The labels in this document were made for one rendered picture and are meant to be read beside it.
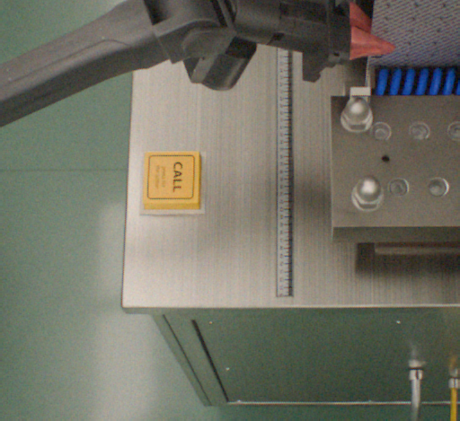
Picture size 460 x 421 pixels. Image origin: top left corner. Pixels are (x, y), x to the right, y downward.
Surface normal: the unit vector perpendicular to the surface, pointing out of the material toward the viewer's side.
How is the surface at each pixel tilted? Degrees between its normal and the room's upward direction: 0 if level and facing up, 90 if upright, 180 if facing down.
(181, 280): 0
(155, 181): 0
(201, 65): 83
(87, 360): 0
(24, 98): 79
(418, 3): 90
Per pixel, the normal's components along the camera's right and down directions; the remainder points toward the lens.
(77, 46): -0.25, -0.40
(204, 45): 0.32, 0.83
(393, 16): -0.02, 0.94
